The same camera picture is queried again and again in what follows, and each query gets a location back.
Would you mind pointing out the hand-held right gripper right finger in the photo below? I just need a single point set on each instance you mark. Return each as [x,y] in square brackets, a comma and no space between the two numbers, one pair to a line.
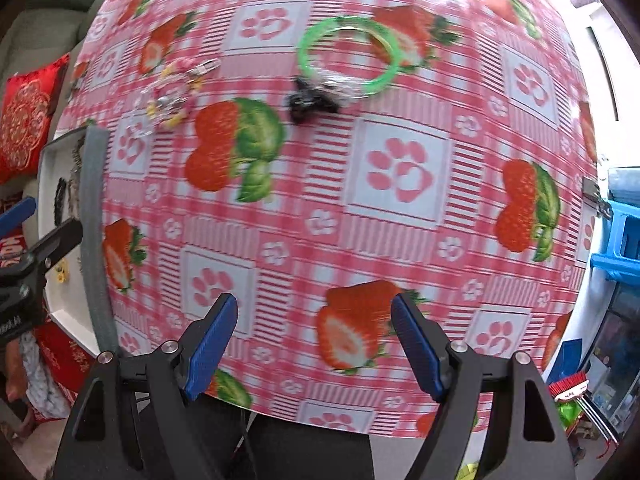
[417,345]

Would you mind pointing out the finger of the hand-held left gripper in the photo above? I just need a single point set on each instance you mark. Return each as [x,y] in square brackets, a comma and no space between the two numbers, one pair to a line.
[17,215]
[55,242]

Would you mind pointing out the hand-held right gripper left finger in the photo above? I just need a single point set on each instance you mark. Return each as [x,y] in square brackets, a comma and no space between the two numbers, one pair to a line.
[212,345]

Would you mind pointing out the black hair barrette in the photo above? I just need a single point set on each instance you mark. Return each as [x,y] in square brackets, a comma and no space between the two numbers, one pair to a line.
[60,200]

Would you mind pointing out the grey tray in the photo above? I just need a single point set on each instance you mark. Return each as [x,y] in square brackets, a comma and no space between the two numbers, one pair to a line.
[65,310]

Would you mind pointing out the person's left hand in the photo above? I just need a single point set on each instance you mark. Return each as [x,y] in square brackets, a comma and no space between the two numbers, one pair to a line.
[14,380]

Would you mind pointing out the red printed cloth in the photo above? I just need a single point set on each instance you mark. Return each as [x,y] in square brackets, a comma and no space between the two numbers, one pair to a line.
[65,360]

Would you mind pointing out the white knit cloth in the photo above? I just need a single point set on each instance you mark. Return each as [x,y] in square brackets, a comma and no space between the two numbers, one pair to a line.
[45,385]

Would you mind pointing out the red embroidered cushion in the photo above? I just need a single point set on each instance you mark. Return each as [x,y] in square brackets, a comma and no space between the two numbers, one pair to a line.
[27,120]

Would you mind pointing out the red brush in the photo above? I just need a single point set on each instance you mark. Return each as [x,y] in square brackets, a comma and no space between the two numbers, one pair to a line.
[567,389]

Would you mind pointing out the strawberry print tablecloth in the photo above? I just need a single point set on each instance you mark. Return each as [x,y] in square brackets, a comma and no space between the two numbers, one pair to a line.
[400,170]

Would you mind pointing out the grey-green sofa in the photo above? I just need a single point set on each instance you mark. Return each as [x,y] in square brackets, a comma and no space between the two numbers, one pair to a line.
[50,15]

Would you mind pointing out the blue plastic stool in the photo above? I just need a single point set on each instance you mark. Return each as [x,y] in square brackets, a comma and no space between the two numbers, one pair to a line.
[620,245]

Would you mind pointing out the metal binder clip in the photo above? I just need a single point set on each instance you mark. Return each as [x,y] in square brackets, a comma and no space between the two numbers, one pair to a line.
[595,197]

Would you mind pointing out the black hair claw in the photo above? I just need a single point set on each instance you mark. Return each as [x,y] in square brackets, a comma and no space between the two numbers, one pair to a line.
[305,102]

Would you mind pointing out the green bangle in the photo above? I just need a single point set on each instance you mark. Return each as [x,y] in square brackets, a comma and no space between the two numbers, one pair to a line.
[305,60]

